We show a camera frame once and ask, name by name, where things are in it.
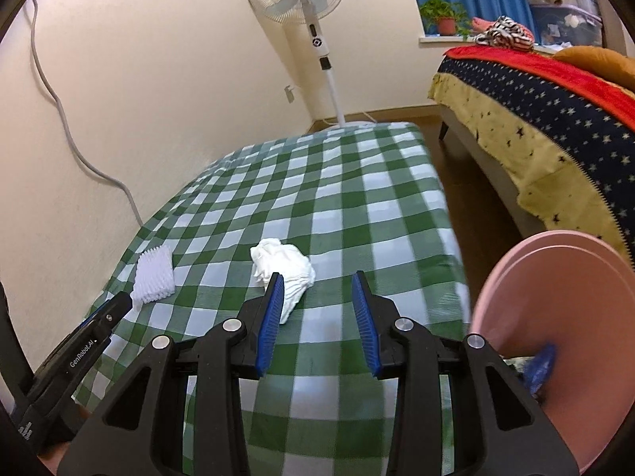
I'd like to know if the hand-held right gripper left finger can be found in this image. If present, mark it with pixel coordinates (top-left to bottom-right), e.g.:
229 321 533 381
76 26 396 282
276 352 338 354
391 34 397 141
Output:
57 272 287 476

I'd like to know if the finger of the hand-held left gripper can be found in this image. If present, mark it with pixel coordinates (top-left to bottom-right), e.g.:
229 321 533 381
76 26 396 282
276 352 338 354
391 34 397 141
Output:
74 292 133 340

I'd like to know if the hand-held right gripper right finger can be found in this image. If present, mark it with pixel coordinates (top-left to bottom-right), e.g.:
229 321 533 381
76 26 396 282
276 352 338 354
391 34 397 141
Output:
350 270 581 476

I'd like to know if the white foam fruit net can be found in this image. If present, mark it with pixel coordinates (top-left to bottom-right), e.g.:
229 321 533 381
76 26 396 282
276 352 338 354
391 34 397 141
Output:
131 245 175 304

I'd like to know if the white tissue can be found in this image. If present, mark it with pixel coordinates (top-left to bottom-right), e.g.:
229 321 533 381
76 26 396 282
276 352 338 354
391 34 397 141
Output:
249 238 317 325

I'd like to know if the blue foam fruit net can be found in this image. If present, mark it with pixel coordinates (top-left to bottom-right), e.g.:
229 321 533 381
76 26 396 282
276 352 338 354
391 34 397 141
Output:
523 342 559 397

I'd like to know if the pink plastic bin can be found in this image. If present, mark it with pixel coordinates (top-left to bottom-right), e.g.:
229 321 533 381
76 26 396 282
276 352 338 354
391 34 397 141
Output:
469 230 635 476

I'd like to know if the green checked blanket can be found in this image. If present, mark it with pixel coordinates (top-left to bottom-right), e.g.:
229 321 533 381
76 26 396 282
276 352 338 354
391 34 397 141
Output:
72 121 472 476

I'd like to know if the bed with star blanket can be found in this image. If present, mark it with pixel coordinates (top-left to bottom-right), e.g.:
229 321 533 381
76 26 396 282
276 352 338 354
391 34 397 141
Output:
429 52 635 269

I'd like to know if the potted green plant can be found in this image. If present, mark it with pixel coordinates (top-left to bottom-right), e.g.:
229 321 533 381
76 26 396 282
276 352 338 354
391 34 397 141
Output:
419 0 472 38

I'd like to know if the red blanket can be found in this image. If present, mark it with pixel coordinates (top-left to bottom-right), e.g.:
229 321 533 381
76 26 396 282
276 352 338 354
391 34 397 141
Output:
443 44 635 132

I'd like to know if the striped black white cloth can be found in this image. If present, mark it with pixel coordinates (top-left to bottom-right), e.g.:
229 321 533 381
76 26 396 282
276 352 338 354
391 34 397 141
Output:
472 16 535 53

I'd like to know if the orange pillow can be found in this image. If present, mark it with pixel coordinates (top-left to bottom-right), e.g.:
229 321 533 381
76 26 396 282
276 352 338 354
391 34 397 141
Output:
553 46 635 95

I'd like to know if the clear plastic storage box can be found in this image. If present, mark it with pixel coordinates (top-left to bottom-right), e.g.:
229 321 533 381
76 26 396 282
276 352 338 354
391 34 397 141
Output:
528 2 603 48

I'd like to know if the grey wall cable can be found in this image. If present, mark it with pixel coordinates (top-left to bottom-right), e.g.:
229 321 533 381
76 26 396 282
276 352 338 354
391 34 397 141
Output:
27 0 144 226

